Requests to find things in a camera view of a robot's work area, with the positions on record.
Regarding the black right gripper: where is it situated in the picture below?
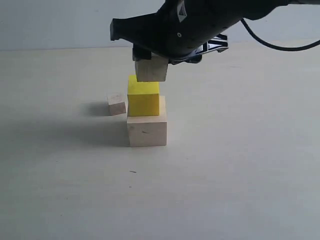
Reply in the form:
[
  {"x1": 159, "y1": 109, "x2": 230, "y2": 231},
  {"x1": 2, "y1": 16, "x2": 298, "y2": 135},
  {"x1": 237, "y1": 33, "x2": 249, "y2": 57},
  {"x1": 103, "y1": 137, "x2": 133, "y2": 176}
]
[{"x1": 109, "y1": 0, "x2": 296, "y2": 66}]

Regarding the medium wooden cube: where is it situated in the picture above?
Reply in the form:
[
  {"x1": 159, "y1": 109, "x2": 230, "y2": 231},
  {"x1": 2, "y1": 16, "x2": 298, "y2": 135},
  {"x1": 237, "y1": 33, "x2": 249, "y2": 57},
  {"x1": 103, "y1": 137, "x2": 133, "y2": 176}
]
[{"x1": 134, "y1": 55, "x2": 169, "y2": 82}]

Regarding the yellow cube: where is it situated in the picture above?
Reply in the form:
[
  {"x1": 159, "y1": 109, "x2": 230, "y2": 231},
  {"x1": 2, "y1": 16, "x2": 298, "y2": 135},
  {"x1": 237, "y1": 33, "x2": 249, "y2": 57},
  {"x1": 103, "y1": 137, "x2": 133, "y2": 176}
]
[{"x1": 127, "y1": 75, "x2": 160, "y2": 117}]

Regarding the small wooden cube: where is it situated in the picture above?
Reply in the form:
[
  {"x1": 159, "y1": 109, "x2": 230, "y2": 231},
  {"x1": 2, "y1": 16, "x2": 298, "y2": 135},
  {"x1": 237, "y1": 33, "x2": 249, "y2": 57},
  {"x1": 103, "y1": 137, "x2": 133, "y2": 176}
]
[{"x1": 107, "y1": 93, "x2": 127, "y2": 116}]

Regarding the large pale wooden cube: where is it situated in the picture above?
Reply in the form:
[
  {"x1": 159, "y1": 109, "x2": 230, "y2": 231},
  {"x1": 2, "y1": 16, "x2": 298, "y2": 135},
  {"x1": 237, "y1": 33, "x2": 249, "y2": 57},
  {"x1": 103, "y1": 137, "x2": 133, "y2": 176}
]
[{"x1": 126, "y1": 95, "x2": 168, "y2": 147}]

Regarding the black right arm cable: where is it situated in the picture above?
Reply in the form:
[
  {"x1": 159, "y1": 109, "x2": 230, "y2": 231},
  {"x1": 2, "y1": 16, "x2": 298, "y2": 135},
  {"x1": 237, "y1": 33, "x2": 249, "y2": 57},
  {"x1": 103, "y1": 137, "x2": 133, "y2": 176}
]
[{"x1": 240, "y1": 18, "x2": 320, "y2": 52}]

